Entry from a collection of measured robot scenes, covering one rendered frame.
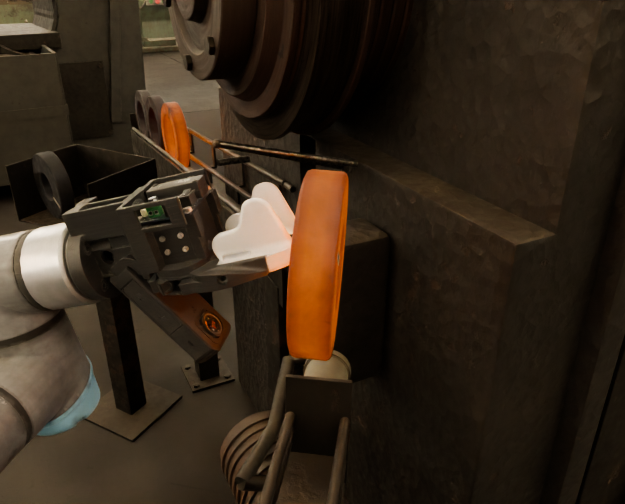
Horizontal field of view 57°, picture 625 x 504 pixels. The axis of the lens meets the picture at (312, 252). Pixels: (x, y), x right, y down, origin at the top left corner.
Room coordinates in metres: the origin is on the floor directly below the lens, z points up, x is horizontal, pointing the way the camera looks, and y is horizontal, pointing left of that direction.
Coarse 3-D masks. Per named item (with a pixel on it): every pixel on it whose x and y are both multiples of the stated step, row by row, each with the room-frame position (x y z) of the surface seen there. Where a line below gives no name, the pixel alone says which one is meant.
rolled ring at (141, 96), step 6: (138, 90) 1.90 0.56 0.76; (144, 90) 1.90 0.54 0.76; (138, 96) 1.89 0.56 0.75; (144, 96) 1.86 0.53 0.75; (138, 102) 1.92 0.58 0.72; (144, 102) 1.84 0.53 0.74; (138, 108) 1.94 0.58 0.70; (144, 108) 1.82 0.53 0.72; (138, 114) 1.95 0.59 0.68; (144, 114) 1.83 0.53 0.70; (138, 120) 1.94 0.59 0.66; (144, 120) 1.95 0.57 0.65; (138, 126) 1.95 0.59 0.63; (144, 126) 1.94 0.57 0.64; (144, 132) 1.92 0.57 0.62; (150, 144) 1.84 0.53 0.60
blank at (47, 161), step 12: (36, 156) 1.26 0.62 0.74; (48, 156) 1.24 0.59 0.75; (36, 168) 1.27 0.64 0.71; (48, 168) 1.21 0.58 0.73; (60, 168) 1.22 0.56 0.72; (36, 180) 1.29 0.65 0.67; (48, 180) 1.23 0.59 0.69; (60, 180) 1.20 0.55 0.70; (48, 192) 1.27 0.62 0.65; (60, 192) 1.19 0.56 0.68; (72, 192) 1.21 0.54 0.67; (48, 204) 1.26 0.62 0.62; (60, 204) 1.20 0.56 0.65; (72, 204) 1.21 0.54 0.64; (60, 216) 1.21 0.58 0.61
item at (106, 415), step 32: (64, 160) 1.39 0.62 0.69; (96, 160) 1.39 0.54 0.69; (128, 160) 1.34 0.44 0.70; (32, 192) 1.29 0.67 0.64; (96, 192) 1.14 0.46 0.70; (128, 192) 1.22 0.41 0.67; (128, 320) 1.26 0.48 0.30; (128, 352) 1.25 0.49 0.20; (128, 384) 1.23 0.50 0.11; (96, 416) 1.22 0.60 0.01; (128, 416) 1.22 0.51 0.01; (160, 416) 1.22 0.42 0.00
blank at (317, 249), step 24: (312, 192) 0.39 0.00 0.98; (336, 192) 0.39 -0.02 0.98; (312, 216) 0.37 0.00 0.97; (336, 216) 0.37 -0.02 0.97; (312, 240) 0.36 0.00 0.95; (336, 240) 0.36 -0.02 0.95; (312, 264) 0.35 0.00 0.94; (336, 264) 0.35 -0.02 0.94; (288, 288) 0.35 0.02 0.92; (312, 288) 0.34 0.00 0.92; (336, 288) 0.38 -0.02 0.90; (288, 312) 0.35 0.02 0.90; (312, 312) 0.34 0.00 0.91; (336, 312) 0.41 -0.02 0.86; (288, 336) 0.35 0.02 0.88; (312, 336) 0.34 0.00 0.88
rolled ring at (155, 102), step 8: (152, 96) 1.73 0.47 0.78; (160, 96) 1.73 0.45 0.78; (152, 104) 1.70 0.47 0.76; (160, 104) 1.69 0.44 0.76; (152, 112) 1.78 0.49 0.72; (160, 112) 1.67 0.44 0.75; (152, 120) 1.78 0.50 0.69; (160, 120) 1.66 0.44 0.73; (152, 128) 1.78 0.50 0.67; (160, 128) 1.65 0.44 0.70; (152, 136) 1.77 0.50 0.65; (160, 136) 1.65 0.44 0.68; (160, 144) 1.66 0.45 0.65
